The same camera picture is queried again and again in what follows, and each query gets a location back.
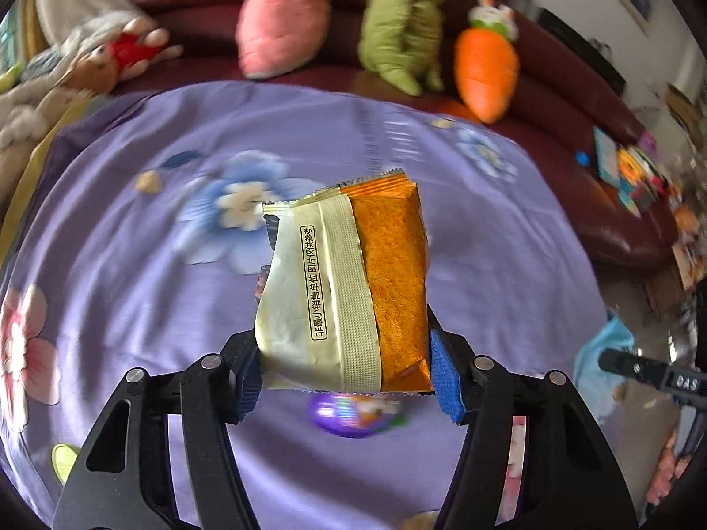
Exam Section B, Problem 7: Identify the light blue plastic bin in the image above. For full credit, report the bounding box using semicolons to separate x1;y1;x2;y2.
573;319;637;399

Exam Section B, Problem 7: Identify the green plush toy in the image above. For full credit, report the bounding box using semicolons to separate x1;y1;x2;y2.
358;0;451;96

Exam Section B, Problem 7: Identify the dark red leather sofa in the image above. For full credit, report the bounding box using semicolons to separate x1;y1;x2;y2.
116;0;681;271

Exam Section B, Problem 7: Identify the pink plush toy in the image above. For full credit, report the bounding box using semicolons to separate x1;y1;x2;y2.
236;0;336;79

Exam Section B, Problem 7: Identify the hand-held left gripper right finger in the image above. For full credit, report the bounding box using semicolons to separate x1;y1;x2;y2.
425;309;631;530

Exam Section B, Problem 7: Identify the orange and cream snack packet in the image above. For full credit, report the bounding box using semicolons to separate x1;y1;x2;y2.
255;168;433;395

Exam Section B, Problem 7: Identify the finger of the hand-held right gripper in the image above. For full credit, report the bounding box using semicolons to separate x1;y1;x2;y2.
598;348;670;394

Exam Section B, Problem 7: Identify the red dressed plush doll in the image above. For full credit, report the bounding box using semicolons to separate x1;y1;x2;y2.
61;16;183;95

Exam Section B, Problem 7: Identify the orange carrot plush toy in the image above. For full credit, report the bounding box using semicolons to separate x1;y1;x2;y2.
454;0;521;124

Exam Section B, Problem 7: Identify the purple floral blanket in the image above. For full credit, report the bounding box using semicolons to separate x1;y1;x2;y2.
0;82;608;530

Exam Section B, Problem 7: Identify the pile of colourful packets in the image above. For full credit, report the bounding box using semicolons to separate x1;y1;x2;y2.
670;203;707;289

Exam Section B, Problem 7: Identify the white cushion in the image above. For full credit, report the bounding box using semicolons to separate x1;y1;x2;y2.
33;0;139;45

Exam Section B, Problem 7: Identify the beige plush rabbit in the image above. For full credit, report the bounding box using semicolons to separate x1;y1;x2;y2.
0;82;74;151

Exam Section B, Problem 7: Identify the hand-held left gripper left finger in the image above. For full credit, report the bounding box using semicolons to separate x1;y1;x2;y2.
52;331;266;530

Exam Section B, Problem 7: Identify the purple snack packet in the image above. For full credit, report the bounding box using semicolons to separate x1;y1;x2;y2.
308;391;410;439

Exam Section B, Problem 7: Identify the yellow cloth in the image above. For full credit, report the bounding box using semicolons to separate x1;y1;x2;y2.
0;91;89;244

